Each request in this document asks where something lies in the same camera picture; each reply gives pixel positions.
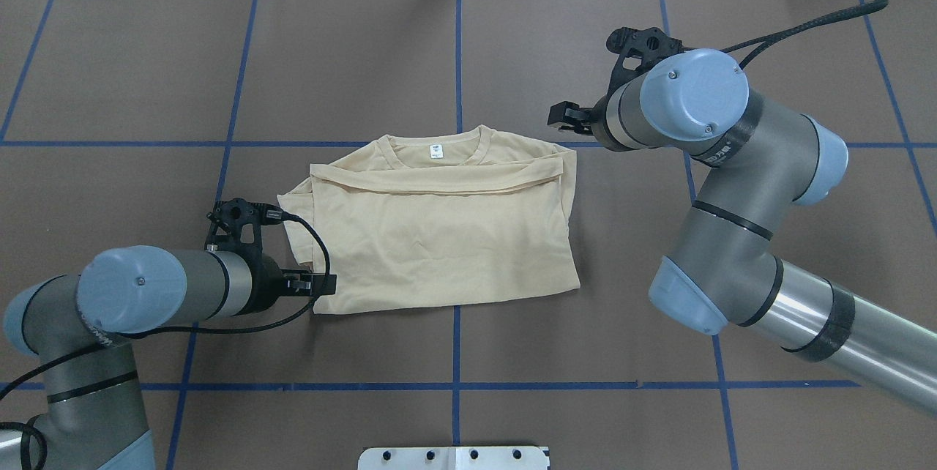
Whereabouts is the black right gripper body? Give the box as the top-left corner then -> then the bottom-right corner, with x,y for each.
591,27 -> 686,124

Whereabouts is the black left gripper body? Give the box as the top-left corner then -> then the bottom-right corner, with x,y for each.
205,198 -> 291,316

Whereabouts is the beige long-sleeve printed shirt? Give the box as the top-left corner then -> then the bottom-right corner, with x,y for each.
277,125 -> 581,316

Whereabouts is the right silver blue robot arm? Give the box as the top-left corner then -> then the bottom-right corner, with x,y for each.
548,27 -> 936,414

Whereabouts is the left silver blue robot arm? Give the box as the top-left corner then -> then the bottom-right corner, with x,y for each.
2,198 -> 337,469

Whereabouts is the white camera mast pedestal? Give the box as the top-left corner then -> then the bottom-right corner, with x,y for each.
357,444 -> 551,469

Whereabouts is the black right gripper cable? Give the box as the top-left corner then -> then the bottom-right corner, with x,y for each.
721,0 -> 889,70

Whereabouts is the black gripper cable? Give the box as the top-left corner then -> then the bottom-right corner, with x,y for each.
0,211 -> 332,470
721,0 -> 889,70

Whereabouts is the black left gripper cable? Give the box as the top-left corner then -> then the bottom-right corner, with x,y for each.
0,211 -> 332,470

